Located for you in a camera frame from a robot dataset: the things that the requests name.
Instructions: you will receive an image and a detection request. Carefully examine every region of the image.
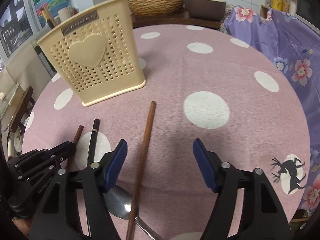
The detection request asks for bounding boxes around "beige perforated utensil holder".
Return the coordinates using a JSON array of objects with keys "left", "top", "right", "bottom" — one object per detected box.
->
[{"left": 37, "top": 0, "right": 146, "bottom": 107}]

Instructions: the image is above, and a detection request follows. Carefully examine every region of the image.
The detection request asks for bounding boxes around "dark wooden spoon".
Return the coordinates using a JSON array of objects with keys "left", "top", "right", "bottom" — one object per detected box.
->
[{"left": 71, "top": 8, "right": 79, "bottom": 16}]

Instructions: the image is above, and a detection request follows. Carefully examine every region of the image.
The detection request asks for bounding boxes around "dark wooden counter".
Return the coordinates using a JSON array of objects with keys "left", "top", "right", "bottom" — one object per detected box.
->
[{"left": 132, "top": 9, "right": 221, "bottom": 30}]

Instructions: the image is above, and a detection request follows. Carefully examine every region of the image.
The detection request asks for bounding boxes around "water dispenser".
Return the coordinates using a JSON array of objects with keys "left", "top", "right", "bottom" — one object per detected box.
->
[{"left": 31, "top": 40, "right": 57, "bottom": 78}]

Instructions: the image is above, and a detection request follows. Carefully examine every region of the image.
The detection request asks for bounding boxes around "beige brown rice cooker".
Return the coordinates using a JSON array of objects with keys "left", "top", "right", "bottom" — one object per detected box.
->
[{"left": 183, "top": 0, "right": 226, "bottom": 22}]

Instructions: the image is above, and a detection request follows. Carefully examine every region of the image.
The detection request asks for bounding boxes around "black gold chopstick in holder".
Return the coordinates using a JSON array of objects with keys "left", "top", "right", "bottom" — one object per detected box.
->
[{"left": 41, "top": 6, "right": 57, "bottom": 30}]

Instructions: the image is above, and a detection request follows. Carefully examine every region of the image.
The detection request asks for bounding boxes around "metal spoon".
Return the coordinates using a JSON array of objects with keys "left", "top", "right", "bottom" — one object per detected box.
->
[{"left": 104, "top": 185, "right": 162, "bottom": 240}]

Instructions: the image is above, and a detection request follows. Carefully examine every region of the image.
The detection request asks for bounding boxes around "woven basket sink basin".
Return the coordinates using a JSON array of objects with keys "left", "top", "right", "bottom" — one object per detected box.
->
[{"left": 129, "top": 0, "right": 183, "bottom": 17}]

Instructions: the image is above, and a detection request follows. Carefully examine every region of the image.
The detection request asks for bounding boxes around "left hand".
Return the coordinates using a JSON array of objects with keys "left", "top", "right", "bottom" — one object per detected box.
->
[{"left": 12, "top": 218, "right": 33, "bottom": 238}]

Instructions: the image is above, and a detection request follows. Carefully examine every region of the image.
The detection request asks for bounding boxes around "pink polka dot tablecloth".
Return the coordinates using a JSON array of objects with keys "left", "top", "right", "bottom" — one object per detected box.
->
[{"left": 22, "top": 25, "right": 310, "bottom": 239}]

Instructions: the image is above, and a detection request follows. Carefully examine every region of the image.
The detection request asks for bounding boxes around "white microwave oven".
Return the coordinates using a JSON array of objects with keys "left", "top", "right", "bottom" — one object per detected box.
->
[{"left": 296, "top": 0, "right": 319, "bottom": 29}]

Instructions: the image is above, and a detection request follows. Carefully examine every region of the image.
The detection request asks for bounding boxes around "black chopstick on table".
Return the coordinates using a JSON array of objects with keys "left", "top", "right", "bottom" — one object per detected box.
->
[{"left": 87, "top": 119, "right": 100, "bottom": 166}]

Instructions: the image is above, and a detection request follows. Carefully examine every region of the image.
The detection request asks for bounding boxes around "purple floral cloth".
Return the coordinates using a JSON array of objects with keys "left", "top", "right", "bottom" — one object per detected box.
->
[{"left": 221, "top": 5, "right": 319, "bottom": 212}]

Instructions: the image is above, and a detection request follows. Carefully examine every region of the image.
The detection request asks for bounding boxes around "white pot with lid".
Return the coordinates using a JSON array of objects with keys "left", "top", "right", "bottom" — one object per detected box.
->
[{"left": 1, "top": 83, "right": 24, "bottom": 120}]

